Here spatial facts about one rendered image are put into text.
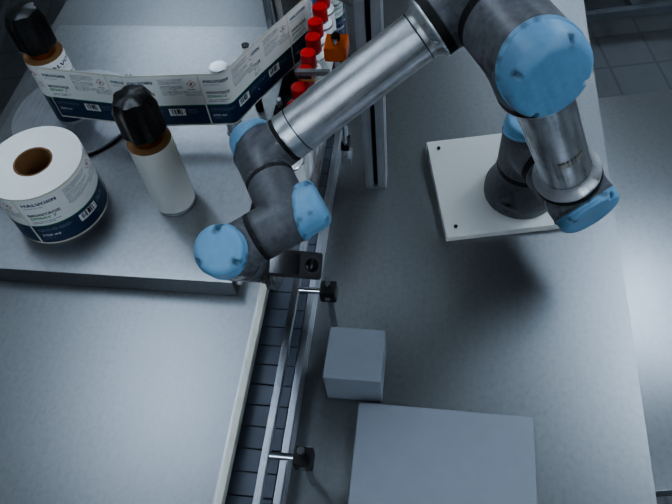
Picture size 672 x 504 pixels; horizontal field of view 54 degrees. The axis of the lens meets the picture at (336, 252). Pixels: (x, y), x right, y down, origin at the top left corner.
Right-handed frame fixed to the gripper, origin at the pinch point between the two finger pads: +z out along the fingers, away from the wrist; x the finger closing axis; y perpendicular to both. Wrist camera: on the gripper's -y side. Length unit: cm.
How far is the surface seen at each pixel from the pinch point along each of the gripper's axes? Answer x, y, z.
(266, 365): 18.2, 1.3, -4.2
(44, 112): -36, 68, 25
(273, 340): 13.8, 0.9, -1.7
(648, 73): -99, -115, 165
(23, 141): -23, 58, 3
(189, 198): -13.9, 24.0, 11.2
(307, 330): 11.6, -5.1, -0.1
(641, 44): -115, -115, 174
